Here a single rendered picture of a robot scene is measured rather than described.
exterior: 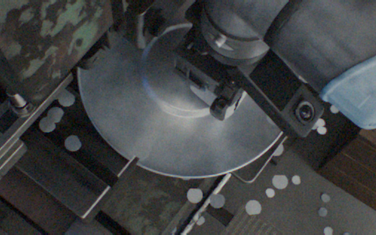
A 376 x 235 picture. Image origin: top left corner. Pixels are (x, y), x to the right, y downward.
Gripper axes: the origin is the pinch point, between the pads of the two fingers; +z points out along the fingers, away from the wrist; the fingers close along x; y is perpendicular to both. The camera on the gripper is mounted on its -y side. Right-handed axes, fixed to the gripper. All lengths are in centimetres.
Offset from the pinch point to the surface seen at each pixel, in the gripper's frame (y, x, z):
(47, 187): 14.0, 20.9, 9.4
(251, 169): -6.5, 4.2, 1.8
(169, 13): 10.8, -0.6, -11.7
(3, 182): 21.9, 23.6, 17.9
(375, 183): -29, -29, 63
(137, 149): 6.2, 11.2, 1.2
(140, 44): 11.2, 4.1, -11.0
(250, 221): -12, -4, 63
